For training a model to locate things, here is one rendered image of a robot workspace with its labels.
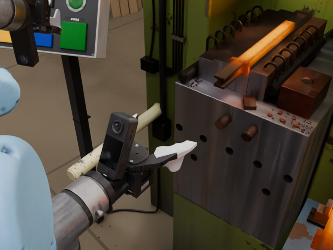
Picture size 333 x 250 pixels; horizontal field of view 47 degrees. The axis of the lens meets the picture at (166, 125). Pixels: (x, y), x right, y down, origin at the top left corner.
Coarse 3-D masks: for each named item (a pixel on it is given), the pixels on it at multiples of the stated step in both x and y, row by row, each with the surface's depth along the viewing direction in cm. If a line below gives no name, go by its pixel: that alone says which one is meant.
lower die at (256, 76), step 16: (272, 16) 122; (288, 16) 119; (240, 32) 115; (256, 32) 113; (288, 32) 110; (320, 32) 118; (224, 48) 107; (240, 48) 105; (272, 48) 103; (208, 64) 103; (224, 64) 99; (256, 64) 98; (208, 80) 106; (240, 80) 99; (256, 80) 96; (272, 80) 97; (256, 96) 98
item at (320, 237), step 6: (330, 216) 60; (330, 222) 59; (318, 228) 58; (330, 228) 58; (318, 234) 57; (324, 234) 57; (330, 234) 57; (318, 240) 57; (324, 240) 56; (330, 240) 56; (312, 246) 59; (318, 246) 55; (324, 246) 55; (330, 246) 55
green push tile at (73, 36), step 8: (64, 24) 106; (72, 24) 106; (80, 24) 105; (64, 32) 106; (72, 32) 106; (80, 32) 106; (64, 40) 107; (72, 40) 106; (80, 40) 106; (64, 48) 107; (72, 48) 107; (80, 48) 106
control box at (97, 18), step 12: (60, 0) 106; (84, 0) 105; (96, 0) 104; (108, 0) 110; (60, 12) 107; (72, 12) 106; (84, 12) 105; (96, 12) 105; (108, 12) 111; (60, 24) 107; (96, 24) 105; (96, 36) 106; (12, 48) 111; (48, 48) 109; (96, 48) 106
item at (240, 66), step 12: (288, 24) 113; (276, 36) 107; (252, 48) 101; (264, 48) 101; (240, 60) 95; (252, 60) 98; (228, 72) 91; (240, 72) 95; (216, 84) 91; (228, 84) 92
